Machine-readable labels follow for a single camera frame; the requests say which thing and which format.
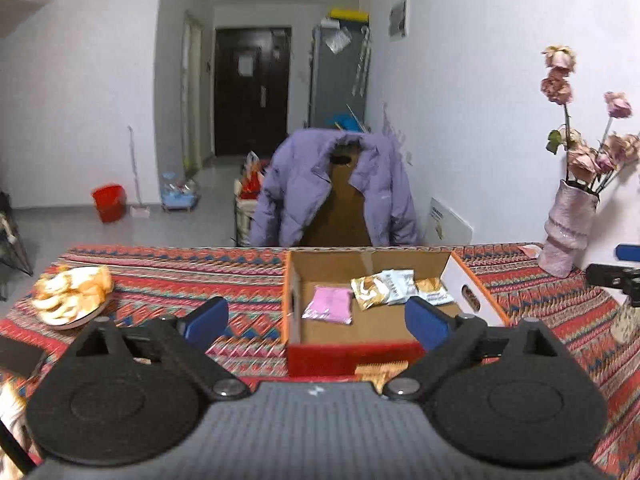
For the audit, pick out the blue basket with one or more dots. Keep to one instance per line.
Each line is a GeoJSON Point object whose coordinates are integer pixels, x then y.
{"type": "Point", "coordinates": [179, 195]}

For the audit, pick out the clear plastic bag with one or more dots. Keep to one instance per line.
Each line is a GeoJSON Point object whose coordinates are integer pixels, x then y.
{"type": "Point", "coordinates": [337, 40]}

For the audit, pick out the black flat device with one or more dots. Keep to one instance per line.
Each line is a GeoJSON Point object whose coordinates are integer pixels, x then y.
{"type": "Point", "coordinates": [20, 355]}

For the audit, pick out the brown chair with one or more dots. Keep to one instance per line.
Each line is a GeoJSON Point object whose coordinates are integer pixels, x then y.
{"type": "Point", "coordinates": [340, 210]}

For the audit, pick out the pink paper scrap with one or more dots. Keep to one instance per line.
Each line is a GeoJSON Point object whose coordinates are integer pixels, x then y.
{"type": "Point", "coordinates": [530, 250]}

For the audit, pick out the white door notice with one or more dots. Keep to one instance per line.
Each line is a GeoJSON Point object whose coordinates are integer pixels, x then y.
{"type": "Point", "coordinates": [245, 66]}

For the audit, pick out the white plastic wrapper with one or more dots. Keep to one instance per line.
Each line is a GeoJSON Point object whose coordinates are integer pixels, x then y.
{"type": "Point", "coordinates": [10, 420]}

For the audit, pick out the purple puffer jacket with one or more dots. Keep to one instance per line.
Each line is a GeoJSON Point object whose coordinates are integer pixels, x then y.
{"type": "Point", "coordinates": [295, 185]}

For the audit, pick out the red bucket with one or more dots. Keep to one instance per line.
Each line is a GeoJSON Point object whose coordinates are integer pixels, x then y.
{"type": "Point", "coordinates": [109, 202]}

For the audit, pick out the red snack bag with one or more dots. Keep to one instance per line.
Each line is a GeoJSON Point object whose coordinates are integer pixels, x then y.
{"type": "Point", "coordinates": [252, 177]}

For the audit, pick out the white mop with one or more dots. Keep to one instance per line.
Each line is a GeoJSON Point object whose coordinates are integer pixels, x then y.
{"type": "Point", "coordinates": [140, 211]}

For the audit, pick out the white board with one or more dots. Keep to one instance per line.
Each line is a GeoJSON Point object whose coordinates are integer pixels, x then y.
{"type": "Point", "coordinates": [452, 225]}

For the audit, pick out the orange cardboard box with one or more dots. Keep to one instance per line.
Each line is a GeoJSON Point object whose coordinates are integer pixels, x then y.
{"type": "Point", "coordinates": [372, 327]}

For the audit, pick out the golden snack packet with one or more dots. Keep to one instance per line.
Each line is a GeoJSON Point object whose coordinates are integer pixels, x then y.
{"type": "Point", "coordinates": [375, 372]}

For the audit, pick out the yellow box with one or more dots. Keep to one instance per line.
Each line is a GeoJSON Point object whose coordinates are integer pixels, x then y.
{"type": "Point", "coordinates": [350, 14]}

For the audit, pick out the dark wooden door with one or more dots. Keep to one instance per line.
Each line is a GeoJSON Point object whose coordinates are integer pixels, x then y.
{"type": "Point", "coordinates": [235, 115]}

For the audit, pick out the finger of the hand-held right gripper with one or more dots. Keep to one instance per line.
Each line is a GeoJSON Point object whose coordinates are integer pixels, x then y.
{"type": "Point", "coordinates": [612, 276]}
{"type": "Point", "coordinates": [630, 251]}

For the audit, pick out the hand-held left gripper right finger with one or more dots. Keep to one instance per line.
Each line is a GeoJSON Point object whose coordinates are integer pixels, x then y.
{"type": "Point", "coordinates": [429, 322]}

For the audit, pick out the red patterned tablecloth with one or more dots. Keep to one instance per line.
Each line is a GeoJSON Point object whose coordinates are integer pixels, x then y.
{"type": "Point", "coordinates": [150, 280]}

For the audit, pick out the white and gold snack packet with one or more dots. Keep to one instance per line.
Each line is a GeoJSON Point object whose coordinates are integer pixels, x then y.
{"type": "Point", "coordinates": [400, 285]}
{"type": "Point", "coordinates": [430, 287]}
{"type": "Point", "coordinates": [367, 292]}

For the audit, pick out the grey fridge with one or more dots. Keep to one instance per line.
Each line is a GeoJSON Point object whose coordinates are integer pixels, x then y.
{"type": "Point", "coordinates": [335, 85]}

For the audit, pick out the wall fuse panel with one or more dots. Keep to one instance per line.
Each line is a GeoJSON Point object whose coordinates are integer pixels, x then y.
{"type": "Point", "coordinates": [399, 19]}

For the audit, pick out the blue bag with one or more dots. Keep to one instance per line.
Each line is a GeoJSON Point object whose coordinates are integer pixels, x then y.
{"type": "Point", "coordinates": [345, 122]}

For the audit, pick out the pink snack packet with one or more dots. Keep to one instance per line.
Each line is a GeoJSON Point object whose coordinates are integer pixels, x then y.
{"type": "Point", "coordinates": [327, 305]}

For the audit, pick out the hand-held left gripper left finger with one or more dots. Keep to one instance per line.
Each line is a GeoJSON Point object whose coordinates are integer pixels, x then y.
{"type": "Point", "coordinates": [206, 321]}

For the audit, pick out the bunch of dried pink roses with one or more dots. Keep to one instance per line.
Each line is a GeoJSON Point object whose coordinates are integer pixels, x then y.
{"type": "Point", "coordinates": [556, 87]}

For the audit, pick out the pink ribbed vase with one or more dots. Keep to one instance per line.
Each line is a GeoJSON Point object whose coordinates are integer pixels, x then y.
{"type": "Point", "coordinates": [567, 230]}

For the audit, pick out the white plate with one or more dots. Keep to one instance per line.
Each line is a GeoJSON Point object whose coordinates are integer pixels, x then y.
{"type": "Point", "coordinates": [80, 317]}

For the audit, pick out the black folding rack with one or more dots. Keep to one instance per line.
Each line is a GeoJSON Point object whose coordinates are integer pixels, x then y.
{"type": "Point", "coordinates": [12, 245]}

